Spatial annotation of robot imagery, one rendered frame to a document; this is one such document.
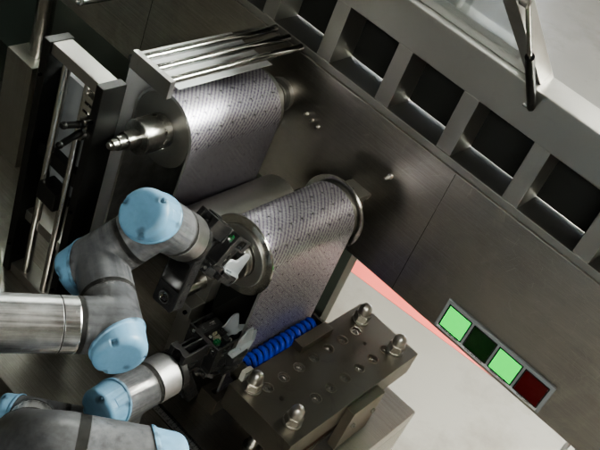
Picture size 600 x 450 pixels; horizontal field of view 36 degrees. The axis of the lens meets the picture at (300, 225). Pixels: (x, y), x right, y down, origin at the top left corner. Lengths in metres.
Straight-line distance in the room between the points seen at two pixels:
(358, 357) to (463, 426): 1.55
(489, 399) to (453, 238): 1.84
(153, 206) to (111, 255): 0.09
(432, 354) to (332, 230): 1.90
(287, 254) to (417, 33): 0.45
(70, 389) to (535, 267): 0.86
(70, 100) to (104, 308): 0.55
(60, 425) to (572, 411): 0.95
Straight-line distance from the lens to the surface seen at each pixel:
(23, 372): 1.76
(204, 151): 1.63
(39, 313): 1.17
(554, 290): 1.63
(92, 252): 1.27
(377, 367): 1.82
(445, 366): 3.49
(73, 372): 1.78
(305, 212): 1.61
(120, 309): 1.20
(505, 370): 1.74
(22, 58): 2.04
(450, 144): 1.65
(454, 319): 1.75
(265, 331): 1.73
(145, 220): 1.23
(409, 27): 1.65
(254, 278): 1.56
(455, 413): 3.36
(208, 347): 1.54
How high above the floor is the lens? 2.26
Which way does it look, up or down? 37 degrees down
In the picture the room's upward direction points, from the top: 24 degrees clockwise
